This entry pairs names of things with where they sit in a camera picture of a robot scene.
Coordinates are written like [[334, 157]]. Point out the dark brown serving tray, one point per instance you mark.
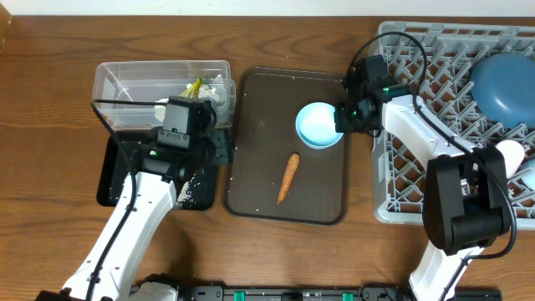
[[265, 137]]

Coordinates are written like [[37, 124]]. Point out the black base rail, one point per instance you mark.
[[271, 294]]

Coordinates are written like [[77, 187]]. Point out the colourful snack wrapper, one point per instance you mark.
[[192, 91]]

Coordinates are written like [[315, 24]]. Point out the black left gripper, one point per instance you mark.
[[226, 149]]

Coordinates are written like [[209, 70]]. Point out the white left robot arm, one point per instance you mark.
[[148, 193]]

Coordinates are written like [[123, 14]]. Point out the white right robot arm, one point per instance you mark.
[[466, 212]]

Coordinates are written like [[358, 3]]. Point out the spilled white rice pile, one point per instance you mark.
[[193, 195]]

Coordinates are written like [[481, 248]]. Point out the dark blue plate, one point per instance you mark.
[[504, 89]]

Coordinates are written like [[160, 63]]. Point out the white paper napkin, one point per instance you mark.
[[206, 91]]

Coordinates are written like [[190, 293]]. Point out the light blue cup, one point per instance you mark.
[[528, 178]]

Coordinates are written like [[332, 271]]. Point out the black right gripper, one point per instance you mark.
[[343, 123]]

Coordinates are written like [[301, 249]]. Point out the clear plastic waste bin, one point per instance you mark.
[[137, 87]]

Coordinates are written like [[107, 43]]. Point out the pink cup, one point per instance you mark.
[[513, 155]]

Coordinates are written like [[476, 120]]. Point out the light blue rice bowl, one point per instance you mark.
[[315, 126]]

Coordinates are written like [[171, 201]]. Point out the orange carrot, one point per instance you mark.
[[288, 175]]

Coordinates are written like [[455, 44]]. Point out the grey dishwasher rack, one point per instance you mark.
[[438, 59]]

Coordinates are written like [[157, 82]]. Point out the black tray bin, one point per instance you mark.
[[114, 170]]

